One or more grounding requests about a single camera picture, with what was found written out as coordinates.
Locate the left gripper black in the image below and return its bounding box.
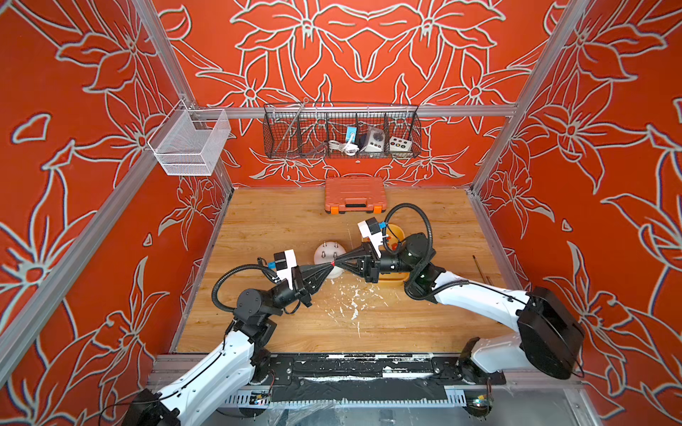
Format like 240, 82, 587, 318
263, 266, 330, 323

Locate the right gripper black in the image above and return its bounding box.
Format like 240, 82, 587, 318
337, 247, 419, 289

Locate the white dome with screws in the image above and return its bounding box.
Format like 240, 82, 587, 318
314, 241, 346, 280

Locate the yellow plastic tray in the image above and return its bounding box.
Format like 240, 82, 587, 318
385, 224, 412, 282

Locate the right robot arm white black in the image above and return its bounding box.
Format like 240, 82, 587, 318
334, 234, 585, 380

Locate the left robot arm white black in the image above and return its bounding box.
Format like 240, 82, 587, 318
123, 262, 335, 425

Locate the orange tool case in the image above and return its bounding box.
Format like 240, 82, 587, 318
324, 176, 388, 215

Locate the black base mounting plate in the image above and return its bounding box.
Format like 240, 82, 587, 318
222, 353, 506, 409

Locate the white socket block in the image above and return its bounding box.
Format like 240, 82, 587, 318
389, 137, 412, 158

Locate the white power adapter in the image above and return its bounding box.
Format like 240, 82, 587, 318
361, 127, 385, 154

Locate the blue white small box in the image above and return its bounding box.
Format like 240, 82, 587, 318
346, 126, 357, 144

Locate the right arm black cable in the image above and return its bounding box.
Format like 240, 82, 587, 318
383, 202, 434, 251

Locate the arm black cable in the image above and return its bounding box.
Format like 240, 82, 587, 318
211, 257, 278, 313
383, 202, 434, 251

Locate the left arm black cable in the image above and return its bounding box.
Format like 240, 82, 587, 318
211, 257, 278, 313

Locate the orange handled screwdriver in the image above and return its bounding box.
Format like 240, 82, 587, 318
472, 255, 488, 284

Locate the black wire wall basket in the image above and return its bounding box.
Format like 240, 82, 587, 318
263, 101, 422, 160

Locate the clear plastic wall bin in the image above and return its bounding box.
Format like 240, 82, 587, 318
148, 109, 232, 177

